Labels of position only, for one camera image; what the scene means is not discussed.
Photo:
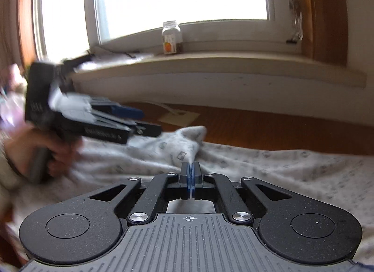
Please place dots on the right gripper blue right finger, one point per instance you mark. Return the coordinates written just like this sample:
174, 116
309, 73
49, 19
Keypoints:
202, 187

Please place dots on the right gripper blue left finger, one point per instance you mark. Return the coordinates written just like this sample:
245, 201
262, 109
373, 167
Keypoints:
179, 184

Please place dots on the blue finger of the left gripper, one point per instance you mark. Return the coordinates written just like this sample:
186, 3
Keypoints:
138, 127
120, 111

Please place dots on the white patterned pajama garment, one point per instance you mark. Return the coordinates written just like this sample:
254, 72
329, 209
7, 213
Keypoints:
343, 181

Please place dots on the left forearm beige sleeve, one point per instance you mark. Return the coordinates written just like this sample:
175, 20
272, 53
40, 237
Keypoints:
9, 179

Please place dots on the person's left hand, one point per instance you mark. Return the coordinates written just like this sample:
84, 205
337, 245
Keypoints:
31, 148

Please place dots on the pink tissue pack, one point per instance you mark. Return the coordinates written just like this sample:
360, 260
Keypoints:
13, 89

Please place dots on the clear plastic bag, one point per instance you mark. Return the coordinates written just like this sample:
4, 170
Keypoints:
112, 60

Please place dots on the glass jar orange label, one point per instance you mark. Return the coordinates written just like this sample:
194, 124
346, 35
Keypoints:
172, 38

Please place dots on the beige cable cover plate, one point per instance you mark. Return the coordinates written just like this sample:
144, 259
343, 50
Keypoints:
180, 118

